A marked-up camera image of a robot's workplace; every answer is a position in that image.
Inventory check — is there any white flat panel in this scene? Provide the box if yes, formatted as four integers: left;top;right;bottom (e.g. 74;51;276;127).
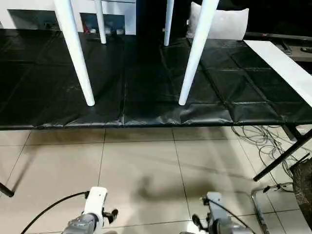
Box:
243;39;312;109

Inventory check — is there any grey cushion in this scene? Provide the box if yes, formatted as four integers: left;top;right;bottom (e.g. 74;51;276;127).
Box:
186;1;250;41

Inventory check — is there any white sideboard with glass doors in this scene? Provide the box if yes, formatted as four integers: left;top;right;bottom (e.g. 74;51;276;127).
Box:
0;0;137;36

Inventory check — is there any black cabinet with gold label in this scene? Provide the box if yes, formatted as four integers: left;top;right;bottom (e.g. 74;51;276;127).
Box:
135;0;193;39

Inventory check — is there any brown woven pouf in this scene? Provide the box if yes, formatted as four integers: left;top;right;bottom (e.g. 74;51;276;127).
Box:
289;159;312;220

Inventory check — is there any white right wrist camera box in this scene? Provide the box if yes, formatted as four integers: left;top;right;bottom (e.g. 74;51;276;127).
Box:
206;192;229;220

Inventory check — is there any black metal stand leg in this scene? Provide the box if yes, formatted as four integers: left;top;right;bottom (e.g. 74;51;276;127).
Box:
0;182;15;197
253;124;312;182

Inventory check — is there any black bar with red mark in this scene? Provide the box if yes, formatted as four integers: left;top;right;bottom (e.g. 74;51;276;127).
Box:
245;31;312;41

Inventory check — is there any chrome metal chair frame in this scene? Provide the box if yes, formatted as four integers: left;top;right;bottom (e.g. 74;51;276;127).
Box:
251;189;271;234

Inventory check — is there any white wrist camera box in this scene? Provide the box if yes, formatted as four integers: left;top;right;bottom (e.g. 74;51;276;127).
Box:
206;192;229;220
81;186;109;222

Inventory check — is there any black quilted mat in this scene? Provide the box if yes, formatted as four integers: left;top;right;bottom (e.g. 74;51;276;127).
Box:
0;28;312;130

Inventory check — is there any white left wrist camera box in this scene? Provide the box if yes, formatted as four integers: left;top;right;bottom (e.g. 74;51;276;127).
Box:
81;186;109;222

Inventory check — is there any grey floor cable bundle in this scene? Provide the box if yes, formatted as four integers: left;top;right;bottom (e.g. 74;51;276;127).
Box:
230;124;303;194

